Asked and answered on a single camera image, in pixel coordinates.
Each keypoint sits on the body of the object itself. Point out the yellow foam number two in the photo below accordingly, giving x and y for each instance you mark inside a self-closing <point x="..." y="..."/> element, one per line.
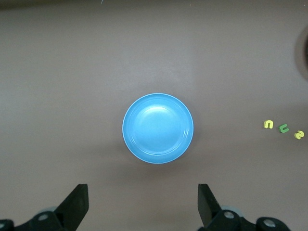
<point x="299" y="135"/>

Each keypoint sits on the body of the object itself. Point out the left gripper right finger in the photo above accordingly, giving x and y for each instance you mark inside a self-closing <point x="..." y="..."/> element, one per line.
<point x="208" y="207"/>

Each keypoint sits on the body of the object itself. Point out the blue plate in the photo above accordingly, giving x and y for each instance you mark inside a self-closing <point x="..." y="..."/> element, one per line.
<point x="157" y="128"/>

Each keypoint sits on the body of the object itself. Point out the brown table cover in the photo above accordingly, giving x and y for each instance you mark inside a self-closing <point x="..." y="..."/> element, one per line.
<point x="72" y="72"/>

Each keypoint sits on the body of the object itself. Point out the beige plate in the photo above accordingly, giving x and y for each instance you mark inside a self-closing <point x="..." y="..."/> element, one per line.
<point x="307" y="55"/>

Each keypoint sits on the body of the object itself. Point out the green foam letter u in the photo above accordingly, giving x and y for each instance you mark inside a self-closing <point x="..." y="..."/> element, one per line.
<point x="283" y="129"/>

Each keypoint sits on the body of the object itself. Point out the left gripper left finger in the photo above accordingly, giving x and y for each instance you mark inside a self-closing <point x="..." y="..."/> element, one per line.
<point x="74" y="204"/>

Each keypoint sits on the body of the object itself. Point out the yellow foam letter u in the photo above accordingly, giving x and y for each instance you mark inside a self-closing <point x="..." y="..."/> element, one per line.
<point x="268" y="124"/>

